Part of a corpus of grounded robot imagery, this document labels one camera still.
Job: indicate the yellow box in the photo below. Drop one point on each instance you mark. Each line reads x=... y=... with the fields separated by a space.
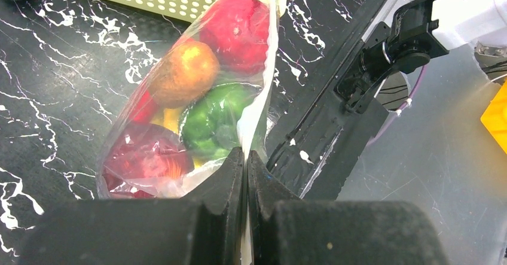
x=494 y=118

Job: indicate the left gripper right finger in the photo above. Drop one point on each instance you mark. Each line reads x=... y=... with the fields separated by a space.
x=290 y=230

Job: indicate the dark red fake fruit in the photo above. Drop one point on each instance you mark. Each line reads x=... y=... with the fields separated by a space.
x=142 y=159

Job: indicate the green fake pepper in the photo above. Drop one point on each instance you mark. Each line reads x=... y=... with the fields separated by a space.
x=208 y=127

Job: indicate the clear zip top bag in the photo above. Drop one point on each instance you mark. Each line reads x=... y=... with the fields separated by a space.
x=251 y=127

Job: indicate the yellow fake banana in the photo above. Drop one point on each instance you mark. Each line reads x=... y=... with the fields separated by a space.
x=168 y=118

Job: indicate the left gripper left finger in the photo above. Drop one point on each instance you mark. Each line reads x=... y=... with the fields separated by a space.
x=203 y=227

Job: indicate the brown fake potato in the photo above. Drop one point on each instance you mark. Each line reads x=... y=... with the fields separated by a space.
x=184 y=74

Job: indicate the red fake chili pepper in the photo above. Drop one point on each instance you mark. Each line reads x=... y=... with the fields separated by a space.
x=144 y=110

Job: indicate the red fake apple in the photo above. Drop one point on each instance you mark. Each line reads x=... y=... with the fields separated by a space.
x=237 y=32

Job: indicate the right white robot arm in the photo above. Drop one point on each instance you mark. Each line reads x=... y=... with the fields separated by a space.
x=421 y=30

